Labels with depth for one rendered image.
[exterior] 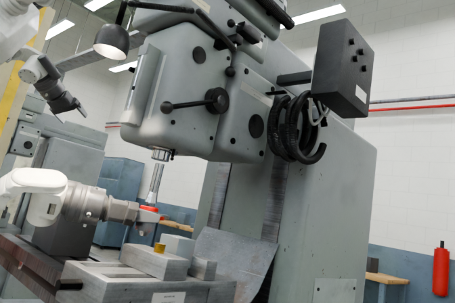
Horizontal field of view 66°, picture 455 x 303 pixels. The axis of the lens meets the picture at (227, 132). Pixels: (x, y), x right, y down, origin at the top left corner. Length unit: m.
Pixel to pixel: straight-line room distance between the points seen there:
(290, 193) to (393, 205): 3.97
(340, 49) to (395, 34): 4.93
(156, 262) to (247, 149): 0.42
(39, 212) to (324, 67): 0.76
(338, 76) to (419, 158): 4.17
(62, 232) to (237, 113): 0.64
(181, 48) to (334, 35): 0.40
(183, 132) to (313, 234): 0.50
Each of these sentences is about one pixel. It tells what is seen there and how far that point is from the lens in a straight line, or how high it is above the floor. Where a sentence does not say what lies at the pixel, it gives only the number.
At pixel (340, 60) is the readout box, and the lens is 0.94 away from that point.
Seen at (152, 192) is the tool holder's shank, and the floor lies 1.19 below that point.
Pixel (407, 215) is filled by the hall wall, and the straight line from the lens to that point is 4.94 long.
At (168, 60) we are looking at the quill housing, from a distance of 0.89.
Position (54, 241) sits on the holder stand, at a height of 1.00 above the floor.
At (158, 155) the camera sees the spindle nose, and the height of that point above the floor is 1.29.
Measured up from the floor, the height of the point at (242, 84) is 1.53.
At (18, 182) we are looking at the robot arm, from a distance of 0.85.
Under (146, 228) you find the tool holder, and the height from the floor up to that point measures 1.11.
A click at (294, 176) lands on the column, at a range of 1.08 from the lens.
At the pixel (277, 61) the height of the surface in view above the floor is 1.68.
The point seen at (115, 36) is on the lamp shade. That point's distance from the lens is 0.78.
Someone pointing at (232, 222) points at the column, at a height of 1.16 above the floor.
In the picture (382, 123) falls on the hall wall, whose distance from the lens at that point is 5.31.
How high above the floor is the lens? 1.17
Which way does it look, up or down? 13 degrees up
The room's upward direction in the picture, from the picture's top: 11 degrees clockwise
